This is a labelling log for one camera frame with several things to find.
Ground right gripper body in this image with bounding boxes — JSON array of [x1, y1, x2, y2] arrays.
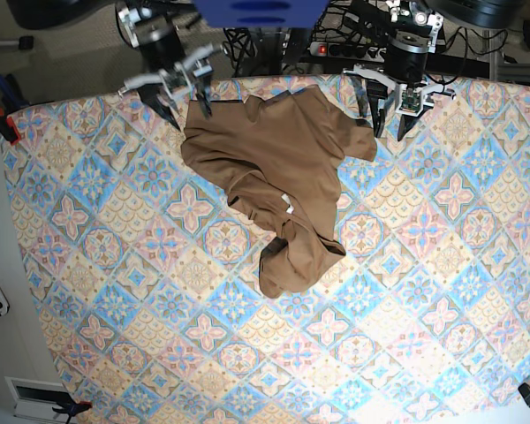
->
[[123, 43, 223, 101]]

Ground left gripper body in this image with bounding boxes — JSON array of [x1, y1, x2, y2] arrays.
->
[[344, 64, 456, 116]]

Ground brown t-shirt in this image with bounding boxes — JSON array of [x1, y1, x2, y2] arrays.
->
[[180, 86, 377, 299]]

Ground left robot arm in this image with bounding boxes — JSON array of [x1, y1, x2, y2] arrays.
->
[[343, 1, 455, 140]]

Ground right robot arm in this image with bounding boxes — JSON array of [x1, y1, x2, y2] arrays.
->
[[115, 1, 223, 129]]

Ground white power strip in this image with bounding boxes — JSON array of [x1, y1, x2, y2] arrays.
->
[[308, 42, 385, 63]]

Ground red black clamp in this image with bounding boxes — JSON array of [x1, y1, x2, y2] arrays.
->
[[0, 108, 20, 145]]

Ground patterned tablecloth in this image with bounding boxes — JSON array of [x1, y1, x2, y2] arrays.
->
[[1, 79, 530, 423]]

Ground black corner clamp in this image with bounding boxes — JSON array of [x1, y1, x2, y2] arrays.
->
[[518, 382, 530, 409]]

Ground orange black clamp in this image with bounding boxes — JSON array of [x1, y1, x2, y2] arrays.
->
[[52, 394, 93, 423]]

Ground white framed device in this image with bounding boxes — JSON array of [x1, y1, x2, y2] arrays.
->
[[5, 376, 70, 423]]

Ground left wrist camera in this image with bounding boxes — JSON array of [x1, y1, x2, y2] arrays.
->
[[395, 84, 423, 117]]

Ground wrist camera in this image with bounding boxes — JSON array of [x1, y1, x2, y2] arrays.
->
[[158, 69, 184, 97], [395, 84, 423, 117]]

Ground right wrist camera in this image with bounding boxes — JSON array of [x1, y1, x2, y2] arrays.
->
[[158, 69, 184, 97]]

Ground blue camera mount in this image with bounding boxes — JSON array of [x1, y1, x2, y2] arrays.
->
[[193, 0, 329, 28]]

